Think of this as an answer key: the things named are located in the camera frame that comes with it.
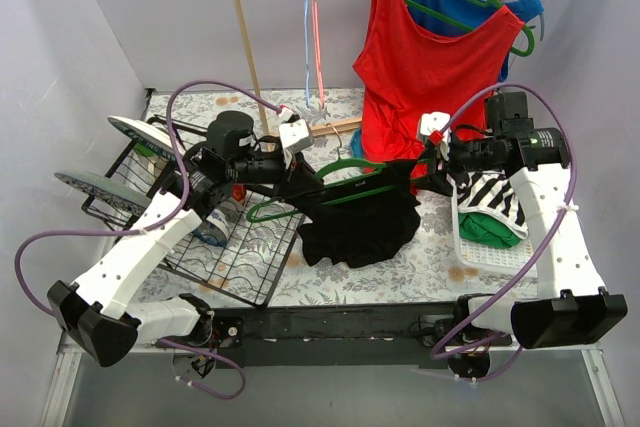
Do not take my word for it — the black tank top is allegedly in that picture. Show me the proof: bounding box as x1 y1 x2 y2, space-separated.
288 160 421 269

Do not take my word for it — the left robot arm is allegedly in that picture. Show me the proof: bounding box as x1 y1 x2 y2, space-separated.
47 108 313 367

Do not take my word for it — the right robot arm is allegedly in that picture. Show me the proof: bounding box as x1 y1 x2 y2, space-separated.
417 82 628 359

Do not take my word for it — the red tank top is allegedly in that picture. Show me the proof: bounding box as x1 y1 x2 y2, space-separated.
353 0 524 162

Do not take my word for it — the blue tank top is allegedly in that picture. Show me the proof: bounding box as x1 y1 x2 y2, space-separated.
409 0 544 82

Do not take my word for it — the black white striped garment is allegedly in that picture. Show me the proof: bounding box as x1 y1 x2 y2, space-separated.
453 172 528 241

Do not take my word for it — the red bowl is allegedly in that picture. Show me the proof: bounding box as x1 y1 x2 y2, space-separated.
232 184 247 204

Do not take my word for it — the teal dish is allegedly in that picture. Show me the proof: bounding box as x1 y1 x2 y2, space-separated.
349 128 366 159

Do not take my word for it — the green garment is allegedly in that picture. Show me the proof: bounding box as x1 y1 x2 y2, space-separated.
458 213 521 249

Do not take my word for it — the blue patterned bowl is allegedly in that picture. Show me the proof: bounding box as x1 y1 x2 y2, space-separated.
192 209 229 247

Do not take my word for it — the white plastic basket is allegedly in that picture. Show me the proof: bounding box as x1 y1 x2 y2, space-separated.
451 197 533 275

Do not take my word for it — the white green rimmed plate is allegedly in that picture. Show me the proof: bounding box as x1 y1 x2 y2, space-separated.
107 116 175 161

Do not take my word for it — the grey patterned plate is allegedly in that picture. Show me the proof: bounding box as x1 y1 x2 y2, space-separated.
54 171 151 213

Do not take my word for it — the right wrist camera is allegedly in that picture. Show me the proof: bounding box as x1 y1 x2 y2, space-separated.
417 112 451 161

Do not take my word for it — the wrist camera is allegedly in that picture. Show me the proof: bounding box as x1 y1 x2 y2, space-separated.
417 112 451 161
278 105 314 168

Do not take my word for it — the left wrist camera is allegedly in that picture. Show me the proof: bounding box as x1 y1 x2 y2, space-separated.
278 105 314 168

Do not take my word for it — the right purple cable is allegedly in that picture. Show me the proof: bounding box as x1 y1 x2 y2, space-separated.
430 81 579 383

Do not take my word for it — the purple cable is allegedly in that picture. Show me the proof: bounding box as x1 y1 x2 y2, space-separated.
13 79 296 401
430 81 579 383

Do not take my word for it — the black wire dish rack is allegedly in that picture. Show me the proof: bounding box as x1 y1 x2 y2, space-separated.
82 117 302 307

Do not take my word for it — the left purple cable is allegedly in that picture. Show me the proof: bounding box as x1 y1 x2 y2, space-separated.
13 79 296 401

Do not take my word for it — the pink wire hanger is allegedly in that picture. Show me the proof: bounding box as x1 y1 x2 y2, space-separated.
311 0 325 111

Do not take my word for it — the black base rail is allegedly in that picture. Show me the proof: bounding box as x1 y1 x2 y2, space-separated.
157 299 514 368

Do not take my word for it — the blue wire hanger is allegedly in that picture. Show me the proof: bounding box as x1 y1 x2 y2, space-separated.
303 0 311 108

